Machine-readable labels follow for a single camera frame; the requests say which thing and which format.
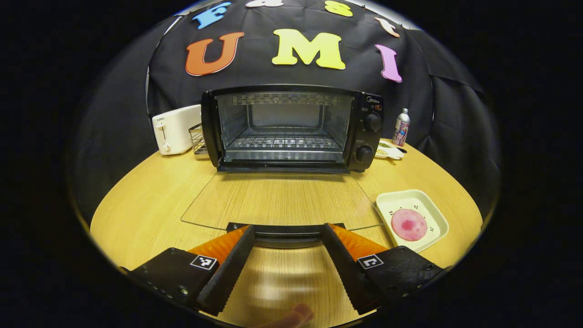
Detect pink ham slice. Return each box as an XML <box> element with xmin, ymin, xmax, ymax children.
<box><xmin>391</xmin><ymin>209</ymin><xmax>428</xmax><ymax>241</ymax></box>

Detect white square plate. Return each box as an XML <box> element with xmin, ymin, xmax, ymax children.
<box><xmin>375</xmin><ymin>189</ymin><xmax>450</xmax><ymax>253</ymax></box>

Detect oven wire rack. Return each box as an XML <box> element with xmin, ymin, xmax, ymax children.
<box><xmin>228</xmin><ymin>134</ymin><xmax>344</xmax><ymax>151</ymax></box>

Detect black backdrop cloth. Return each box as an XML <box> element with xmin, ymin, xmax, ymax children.
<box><xmin>68</xmin><ymin>0</ymin><xmax>501</xmax><ymax>219</ymax></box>

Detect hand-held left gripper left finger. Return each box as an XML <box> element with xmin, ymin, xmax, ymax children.
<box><xmin>119</xmin><ymin>225</ymin><xmax>256</xmax><ymax>316</ymax></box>

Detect white toaster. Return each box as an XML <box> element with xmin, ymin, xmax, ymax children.
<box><xmin>152</xmin><ymin>104</ymin><xmax>202</xmax><ymax>156</ymax></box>

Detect metal wire basket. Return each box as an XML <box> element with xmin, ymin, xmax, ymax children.
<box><xmin>189</xmin><ymin>123</ymin><xmax>210</xmax><ymax>160</ymax></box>

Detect white divided snack plate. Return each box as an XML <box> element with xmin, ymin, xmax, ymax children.
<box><xmin>374</xmin><ymin>140</ymin><xmax>405</xmax><ymax>160</ymax></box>

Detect silver printed bottle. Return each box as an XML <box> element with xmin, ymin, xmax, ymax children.
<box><xmin>392</xmin><ymin>108</ymin><xmax>410</xmax><ymax>147</ymax></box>

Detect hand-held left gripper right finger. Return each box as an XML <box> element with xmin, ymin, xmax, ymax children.
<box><xmin>322</xmin><ymin>223</ymin><xmax>451</xmax><ymax>316</ymax></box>

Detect black electric oven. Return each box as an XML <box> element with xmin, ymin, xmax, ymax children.
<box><xmin>181</xmin><ymin>84</ymin><xmax>384</xmax><ymax>249</ymax></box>

